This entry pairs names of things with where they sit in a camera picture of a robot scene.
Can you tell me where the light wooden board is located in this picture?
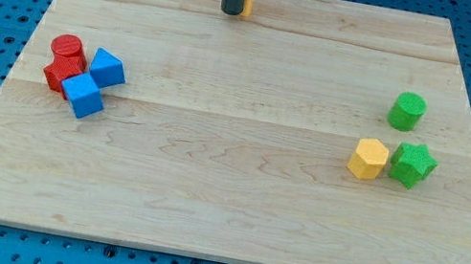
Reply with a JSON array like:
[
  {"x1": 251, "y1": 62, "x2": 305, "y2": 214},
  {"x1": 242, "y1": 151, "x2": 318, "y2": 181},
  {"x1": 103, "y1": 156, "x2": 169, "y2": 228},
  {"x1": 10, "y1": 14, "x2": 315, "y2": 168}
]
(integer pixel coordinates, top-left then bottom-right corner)
[{"x1": 0, "y1": 0, "x2": 471, "y2": 264}]

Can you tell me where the yellow hexagon block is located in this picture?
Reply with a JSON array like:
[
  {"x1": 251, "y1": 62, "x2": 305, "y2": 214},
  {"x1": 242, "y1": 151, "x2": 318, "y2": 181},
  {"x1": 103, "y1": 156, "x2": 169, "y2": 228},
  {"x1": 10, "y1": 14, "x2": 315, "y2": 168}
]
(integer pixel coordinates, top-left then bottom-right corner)
[{"x1": 347, "y1": 138, "x2": 390, "y2": 180}]

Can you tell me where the red hexagon block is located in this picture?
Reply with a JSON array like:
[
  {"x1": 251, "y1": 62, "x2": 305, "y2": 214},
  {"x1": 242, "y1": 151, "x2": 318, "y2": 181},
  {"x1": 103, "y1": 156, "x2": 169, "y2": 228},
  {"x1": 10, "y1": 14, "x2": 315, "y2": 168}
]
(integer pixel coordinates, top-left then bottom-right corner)
[{"x1": 43, "y1": 55, "x2": 87, "y2": 99}]

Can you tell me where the red cylinder block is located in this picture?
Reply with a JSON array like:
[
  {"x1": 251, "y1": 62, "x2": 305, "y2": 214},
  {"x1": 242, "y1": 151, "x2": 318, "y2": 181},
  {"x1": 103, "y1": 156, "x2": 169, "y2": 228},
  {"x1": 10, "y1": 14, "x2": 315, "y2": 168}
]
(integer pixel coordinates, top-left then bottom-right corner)
[{"x1": 50, "y1": 33, "x2": 87, "y2": 71}]

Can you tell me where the green star block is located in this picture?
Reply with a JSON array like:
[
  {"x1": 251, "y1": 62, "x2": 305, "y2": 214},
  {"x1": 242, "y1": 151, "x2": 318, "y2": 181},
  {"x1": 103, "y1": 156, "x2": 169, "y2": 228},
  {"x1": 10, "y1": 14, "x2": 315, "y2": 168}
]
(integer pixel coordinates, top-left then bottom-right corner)
[{"x1": 389, "y1": 143, "x2": 438, "y2": 189}]

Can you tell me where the blue cube block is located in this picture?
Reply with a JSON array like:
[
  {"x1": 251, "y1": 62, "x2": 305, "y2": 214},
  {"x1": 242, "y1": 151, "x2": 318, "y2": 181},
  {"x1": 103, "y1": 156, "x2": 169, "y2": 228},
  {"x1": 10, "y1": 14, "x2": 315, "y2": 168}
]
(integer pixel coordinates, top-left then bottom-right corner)
[{"x1": 61, "y1": 73, "x2": 104, "y2": 119}]

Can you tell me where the green cylinder block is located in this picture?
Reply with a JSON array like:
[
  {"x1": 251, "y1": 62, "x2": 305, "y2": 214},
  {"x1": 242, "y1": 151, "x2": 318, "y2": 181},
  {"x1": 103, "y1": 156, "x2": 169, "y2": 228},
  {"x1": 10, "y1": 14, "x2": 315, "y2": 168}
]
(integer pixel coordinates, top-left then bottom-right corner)
[{"x1": 387, "y1": 92, "x2": 427, "y2": 132}]

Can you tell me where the yellow block behind tool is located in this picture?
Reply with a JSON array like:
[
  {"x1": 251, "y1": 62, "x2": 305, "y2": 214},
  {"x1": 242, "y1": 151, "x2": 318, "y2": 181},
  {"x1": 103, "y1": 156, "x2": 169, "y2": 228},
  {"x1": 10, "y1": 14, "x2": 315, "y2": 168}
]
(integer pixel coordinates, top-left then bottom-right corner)
[{"x1": 239, "y1": 0, "x2": 254, "y2": 17}]

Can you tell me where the blue triangular prism block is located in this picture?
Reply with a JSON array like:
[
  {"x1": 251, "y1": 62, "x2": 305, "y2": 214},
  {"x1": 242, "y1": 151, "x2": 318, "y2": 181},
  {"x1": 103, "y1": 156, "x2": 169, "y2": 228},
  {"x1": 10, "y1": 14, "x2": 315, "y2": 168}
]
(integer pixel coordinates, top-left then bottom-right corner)
[{"x1": 89, "y1": 48, "x2": 126, "y2": 89}]

